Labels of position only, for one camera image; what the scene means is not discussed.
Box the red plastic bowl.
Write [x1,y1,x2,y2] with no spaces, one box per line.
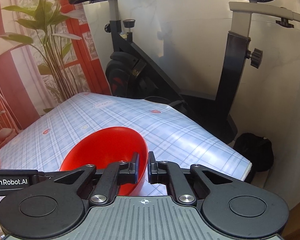
[60,127,148,196]

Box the blue plaid bed sheet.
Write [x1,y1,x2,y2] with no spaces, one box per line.
[0,93,252,180]

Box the black exercise bike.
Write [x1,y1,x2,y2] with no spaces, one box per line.
[69,0,300,143]

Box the black bag on floor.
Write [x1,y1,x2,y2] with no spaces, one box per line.
[233,133,274,172]

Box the printed room backdrop cloth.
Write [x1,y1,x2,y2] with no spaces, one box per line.
[0,0,110,149]

